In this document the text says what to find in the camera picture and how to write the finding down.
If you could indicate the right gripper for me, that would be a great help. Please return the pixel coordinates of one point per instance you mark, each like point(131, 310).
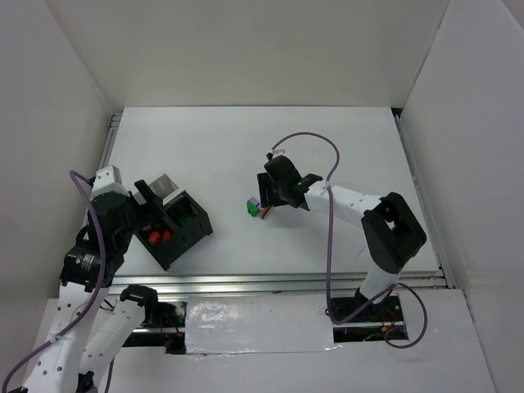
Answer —
point(268, 191)

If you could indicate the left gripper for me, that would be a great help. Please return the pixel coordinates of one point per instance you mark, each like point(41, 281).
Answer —
point(142, 201)

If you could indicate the green purple lego cluster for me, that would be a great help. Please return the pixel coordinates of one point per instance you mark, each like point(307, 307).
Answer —
point(253, 207)

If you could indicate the tan lego plate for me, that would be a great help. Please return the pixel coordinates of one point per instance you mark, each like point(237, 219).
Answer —
point(264, 212)

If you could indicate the red lego plate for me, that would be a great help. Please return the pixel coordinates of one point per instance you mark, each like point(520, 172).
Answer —
point(165, 236)

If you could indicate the red and tan lego brick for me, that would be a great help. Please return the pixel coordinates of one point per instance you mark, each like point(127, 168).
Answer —
point(155, 238)

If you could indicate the small green lego brick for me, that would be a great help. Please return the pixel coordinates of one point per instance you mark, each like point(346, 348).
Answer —
point(184, 220)

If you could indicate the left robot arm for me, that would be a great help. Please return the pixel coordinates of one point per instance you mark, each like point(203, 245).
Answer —
point(74, 358)

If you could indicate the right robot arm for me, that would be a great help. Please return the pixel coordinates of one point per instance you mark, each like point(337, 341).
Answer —
point(392, 232)

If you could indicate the white two-compartment container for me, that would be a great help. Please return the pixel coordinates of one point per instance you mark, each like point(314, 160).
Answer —
point(166, 189)

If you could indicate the black two-compartment container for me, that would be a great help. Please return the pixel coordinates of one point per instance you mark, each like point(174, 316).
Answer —
point(182, 239)

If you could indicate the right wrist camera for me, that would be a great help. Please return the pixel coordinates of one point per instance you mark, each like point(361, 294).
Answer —
point(274, 153)

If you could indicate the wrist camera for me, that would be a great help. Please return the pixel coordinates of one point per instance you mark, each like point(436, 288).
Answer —
point(106, 180)
point(274, 153)

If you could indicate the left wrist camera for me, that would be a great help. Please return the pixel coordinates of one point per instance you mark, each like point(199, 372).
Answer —
point(106, 180)

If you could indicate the aluminium left rail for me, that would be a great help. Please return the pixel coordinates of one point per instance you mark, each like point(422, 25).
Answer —
point(110, 139)

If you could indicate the aluminium rail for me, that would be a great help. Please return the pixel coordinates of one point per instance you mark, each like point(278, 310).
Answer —
point(431, 229)
point(262, 284)
point(110, 139)

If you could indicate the aluminium front rail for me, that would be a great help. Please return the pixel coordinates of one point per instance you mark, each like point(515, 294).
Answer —
point(262, 284)

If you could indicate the aluminium right rail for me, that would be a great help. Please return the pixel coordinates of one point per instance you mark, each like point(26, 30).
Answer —
point(431, 229)

